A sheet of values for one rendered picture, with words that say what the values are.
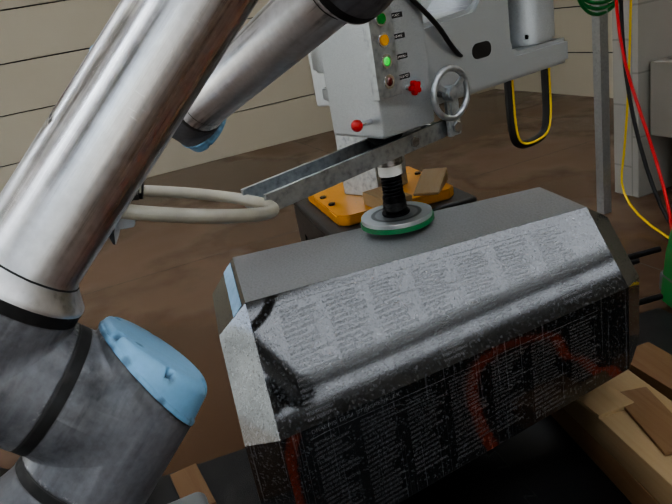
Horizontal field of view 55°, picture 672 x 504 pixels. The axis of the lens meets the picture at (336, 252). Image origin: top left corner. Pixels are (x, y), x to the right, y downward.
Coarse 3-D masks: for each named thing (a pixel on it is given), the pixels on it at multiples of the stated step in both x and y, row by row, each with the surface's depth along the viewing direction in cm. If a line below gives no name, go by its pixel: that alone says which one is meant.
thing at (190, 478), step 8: (192, 464) 241; (176, 472) 239; (184, 472) 238; (192, 472) 237; (200, 472) 236; (176, 480) 234; (184, 480) 234; (192, 480) 233; (200, 480) 232; (176, 488) 230; (184, 488) 229; (192, 488) 229; (200, 488) 228; (208, 488) 227; (184, 496) 226; (208, 496) 223
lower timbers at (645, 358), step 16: (640, 352) 246; (656, 352) 244; (640, 368) 237; (656, 368) 235; (656, 384) 230; (560, 416) 226; (576, 432) 217; (592, 448) 208; (608, 464) 200; (624, 480) 192; (640, 496) 185
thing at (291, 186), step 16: (416, 128) 198; (432, 128) 187; (352, 144) 185; (368, 144) 188; (384, 144) 178; (400, 144) 181; (416, 144) 183; (320, 160) 178; (336, 160) 182; (352, 160) 171; (368, 160) 175; (384, 160) 178; (272, 176) 171; (288, 176) 173; (304, 176) 176; (320, 176) 166; (336, 176) 169; (352, 176) 172; (256, 192) 168; (272, 192) 158; (288, 192) 161; (304, 192) 164
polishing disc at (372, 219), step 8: (376, 208) 200; (416, 208) 194; (424, 208) 192; (368, 216) 195; (376, 216) 193; (408, 216) 188; (416, 216) 187; (424, 216) 186; (368, 224) 188; (376, 224) 187; (384, 224) 185; (392, 224) 184; (400, 224) 183; (408, 224) 183; (416, 224) 184
